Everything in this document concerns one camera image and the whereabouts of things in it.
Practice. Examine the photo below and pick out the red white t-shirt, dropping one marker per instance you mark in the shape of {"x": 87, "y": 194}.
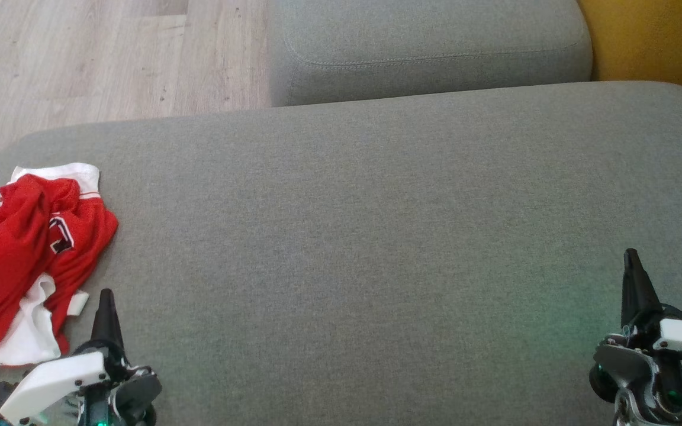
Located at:
{"x": 89, "y": 231}

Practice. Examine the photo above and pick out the small grey sofa cushion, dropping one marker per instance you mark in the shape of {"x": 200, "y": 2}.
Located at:
{"x": 430, "y": 47}

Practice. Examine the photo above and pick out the yellow upholstered furniture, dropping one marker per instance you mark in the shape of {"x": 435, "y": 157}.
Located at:
{"x": 655, "y": 41}

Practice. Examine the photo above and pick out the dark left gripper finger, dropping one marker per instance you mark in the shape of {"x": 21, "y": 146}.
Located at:
{"x": 106, "y": 325}

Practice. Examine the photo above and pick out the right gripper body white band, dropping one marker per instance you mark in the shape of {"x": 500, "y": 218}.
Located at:
{"x": 681, "y": 337}

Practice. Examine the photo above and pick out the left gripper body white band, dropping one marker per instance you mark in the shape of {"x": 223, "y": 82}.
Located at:
{"x": 51, "y": 381}

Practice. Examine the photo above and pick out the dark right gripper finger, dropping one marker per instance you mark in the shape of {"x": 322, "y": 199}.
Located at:
{"x": 637, "y": 290}

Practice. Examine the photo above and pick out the large grey sofa seat cushion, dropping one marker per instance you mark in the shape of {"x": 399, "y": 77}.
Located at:
{"x": 376, "y": 248}

